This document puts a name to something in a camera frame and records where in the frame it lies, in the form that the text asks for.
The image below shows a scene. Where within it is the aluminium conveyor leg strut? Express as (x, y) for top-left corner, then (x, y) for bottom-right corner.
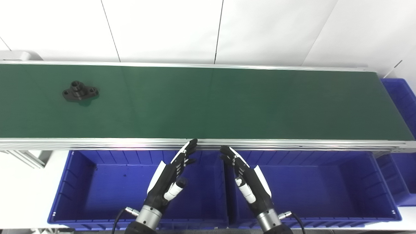
(0, 149), (46, 169)

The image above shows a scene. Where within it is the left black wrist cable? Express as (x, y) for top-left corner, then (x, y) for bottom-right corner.
(112, 207), (140, 234)

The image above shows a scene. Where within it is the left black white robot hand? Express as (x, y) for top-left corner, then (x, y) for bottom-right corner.
(143, 139), (199, 213)

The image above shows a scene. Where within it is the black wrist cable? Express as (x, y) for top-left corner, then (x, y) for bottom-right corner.
(279, 211), (306, 234)
(112, 207), (140, 234)

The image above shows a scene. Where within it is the grey conveyor motor housing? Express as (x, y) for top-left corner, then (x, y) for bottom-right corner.
(0, 50), (43, 62)

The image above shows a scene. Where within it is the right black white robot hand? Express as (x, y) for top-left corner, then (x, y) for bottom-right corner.
(220, 145), (274, 216)

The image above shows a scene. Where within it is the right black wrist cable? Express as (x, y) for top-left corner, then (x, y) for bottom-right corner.
(279, 211), (306, 234)

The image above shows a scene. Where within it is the green conveyor belt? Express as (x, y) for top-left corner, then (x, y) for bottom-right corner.
(0, 64), (415, 141)
(0, 59), (416, 154)

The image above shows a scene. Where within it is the black flanged metal part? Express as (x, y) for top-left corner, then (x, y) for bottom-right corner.
(62, 81), (99, 103)

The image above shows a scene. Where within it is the blue plastic bin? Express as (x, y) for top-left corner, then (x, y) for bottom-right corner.
(224, 150), (402, 228)
(48, 150), (229, 229)
(377, 78), (416, 207)

